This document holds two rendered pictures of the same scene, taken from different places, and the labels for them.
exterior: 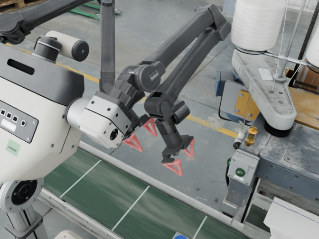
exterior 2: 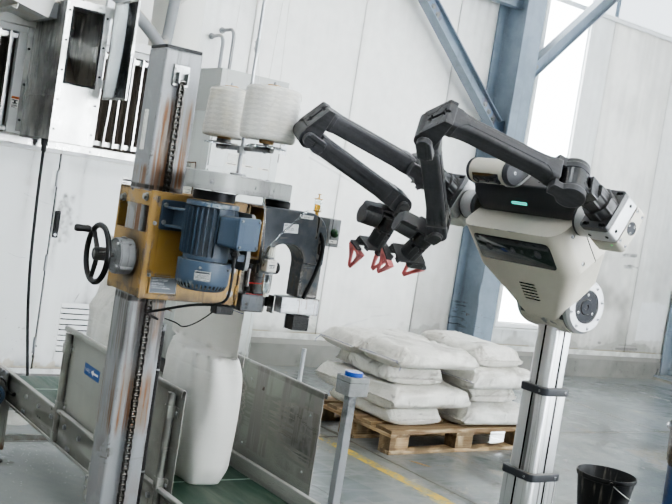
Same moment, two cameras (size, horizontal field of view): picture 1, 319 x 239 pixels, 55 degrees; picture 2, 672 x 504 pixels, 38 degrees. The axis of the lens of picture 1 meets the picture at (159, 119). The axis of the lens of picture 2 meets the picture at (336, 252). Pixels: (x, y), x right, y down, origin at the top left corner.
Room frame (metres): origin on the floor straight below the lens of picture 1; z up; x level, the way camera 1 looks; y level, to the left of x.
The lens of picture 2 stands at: (3.57, 1.06, 1.39)
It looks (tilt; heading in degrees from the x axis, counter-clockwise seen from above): 3 degrees down; 204
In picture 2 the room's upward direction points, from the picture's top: 9 degrees clockwise
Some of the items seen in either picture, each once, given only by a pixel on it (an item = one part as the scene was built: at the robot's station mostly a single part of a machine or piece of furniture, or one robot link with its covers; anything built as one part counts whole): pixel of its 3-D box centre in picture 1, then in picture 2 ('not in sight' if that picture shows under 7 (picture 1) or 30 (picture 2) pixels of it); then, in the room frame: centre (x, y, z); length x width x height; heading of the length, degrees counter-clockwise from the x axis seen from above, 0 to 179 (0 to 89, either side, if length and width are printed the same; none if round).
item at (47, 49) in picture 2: not in sight; (63, 74); (-0.49, -2.42, 1.82); 0.51 x 0.27 x 0.71; 59
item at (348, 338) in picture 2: not in sight; (377, 339); (-2.24, -1.14, 0.56); 0.66 x 0.43 x 0.15; 147
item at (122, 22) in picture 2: not in sight; (121, 50); (-0.40, -2.01, 1.95); 0.30 x 0.01 x 0.48; 59
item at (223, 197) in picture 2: not in sight; (214, 196); (1.19, -0.39, 1.35); 0.12 x 0.12 x 0.04
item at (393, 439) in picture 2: not in sight; (420, 422); (-2.41, -0.82, 0.07); 1.20 x 0.82 x 0.14; 151
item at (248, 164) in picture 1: (243, 167); (327, 231); (0.66, -0.27, 1.28); 0.08 x 0.05 x 0.09; 59
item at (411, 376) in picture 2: not in sight; (389, 364); (-2.11, -0.98, 0.44); 0.66 x 0.42 x 0.14; 53
